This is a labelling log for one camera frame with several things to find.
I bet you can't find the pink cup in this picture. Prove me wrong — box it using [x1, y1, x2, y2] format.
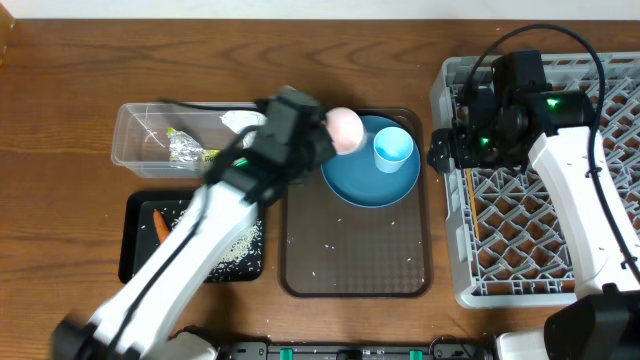
[326, 107, 366, 156]

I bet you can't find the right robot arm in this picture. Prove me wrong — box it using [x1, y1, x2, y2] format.
[428, 83, 639, 359]

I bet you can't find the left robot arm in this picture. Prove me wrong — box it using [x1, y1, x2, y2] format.
[51, 87, 336, 359]

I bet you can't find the foil snack wrapper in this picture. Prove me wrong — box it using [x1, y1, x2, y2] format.
[167, 127, 220, 163]

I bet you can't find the brown serving tray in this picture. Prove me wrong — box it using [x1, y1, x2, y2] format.
[279, 108, 432, 298]

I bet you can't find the white paper napkin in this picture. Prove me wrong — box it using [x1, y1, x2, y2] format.
[220, 110, 267, 140]

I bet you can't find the clear plastic bin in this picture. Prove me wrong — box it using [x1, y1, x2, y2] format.
[111, 102, 258, 178]

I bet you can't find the light blue cup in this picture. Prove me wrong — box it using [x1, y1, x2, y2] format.
[373, 127, 414, 174]

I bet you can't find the pile of white rice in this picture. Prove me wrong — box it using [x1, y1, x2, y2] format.
[139, 209, 263, 279]

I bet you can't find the dark blue plate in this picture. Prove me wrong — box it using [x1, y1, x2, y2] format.
[322, 115, 421, 208]

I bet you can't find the wooden chopstick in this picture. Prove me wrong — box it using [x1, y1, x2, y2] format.
[465, 169, 480, 241]

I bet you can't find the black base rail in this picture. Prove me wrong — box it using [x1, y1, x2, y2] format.
[217, 337, 496, 360]

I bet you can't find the orange carrot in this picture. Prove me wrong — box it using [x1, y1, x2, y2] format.
[153, 210, 170, 244]

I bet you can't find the black plastic tray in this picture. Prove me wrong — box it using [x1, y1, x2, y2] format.
[118, 189, 264, 283]

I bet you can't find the grey dishwasher rack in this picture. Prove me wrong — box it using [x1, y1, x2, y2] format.
[444, 52, 639, 308]

